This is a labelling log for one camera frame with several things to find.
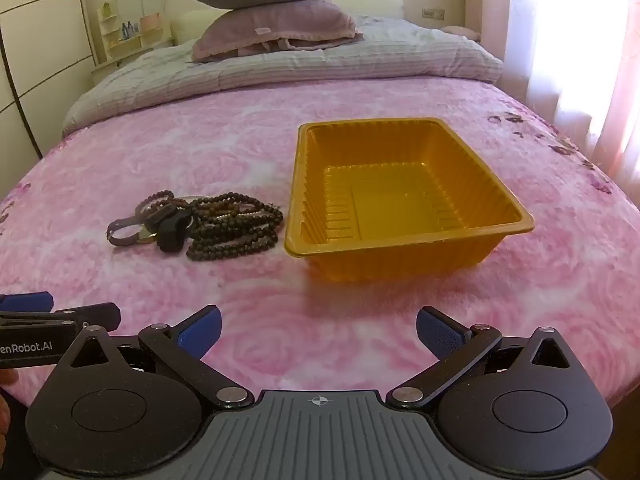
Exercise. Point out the wall socket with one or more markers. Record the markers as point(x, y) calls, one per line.
point(433, 13)

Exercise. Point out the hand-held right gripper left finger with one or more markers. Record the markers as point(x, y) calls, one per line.
point(205, 334)

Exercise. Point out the pink floral blanket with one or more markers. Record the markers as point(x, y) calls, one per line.
point(200, 150)

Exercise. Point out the grey striped quilt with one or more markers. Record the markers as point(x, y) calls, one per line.
point(300, 65)

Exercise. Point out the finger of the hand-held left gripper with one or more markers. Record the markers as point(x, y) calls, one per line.
point(27, 302)
point(95, 316)

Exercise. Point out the black and grey wristbands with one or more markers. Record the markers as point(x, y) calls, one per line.
point(167, 240)

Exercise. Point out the pink pillow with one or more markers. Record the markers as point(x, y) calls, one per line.
point(280, 22)

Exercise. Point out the white patterned curtain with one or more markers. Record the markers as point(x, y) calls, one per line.
point(575, 60)

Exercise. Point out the person's left hand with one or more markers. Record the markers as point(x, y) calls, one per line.
point(7, 377)

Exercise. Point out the blue bottles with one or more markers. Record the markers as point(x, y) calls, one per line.
point(130, 30)

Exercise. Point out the cream shelf unit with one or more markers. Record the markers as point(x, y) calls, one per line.
point(130, 45)

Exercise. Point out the small pink cushion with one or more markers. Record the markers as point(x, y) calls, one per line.
point(462, 31)

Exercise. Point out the cream wardrobe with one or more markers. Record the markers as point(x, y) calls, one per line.
point(40, 60)

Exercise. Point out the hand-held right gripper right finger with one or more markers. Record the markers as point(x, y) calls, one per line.
point(439, 334)

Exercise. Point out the yellow plastic tray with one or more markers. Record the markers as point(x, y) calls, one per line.
point(400, 195)

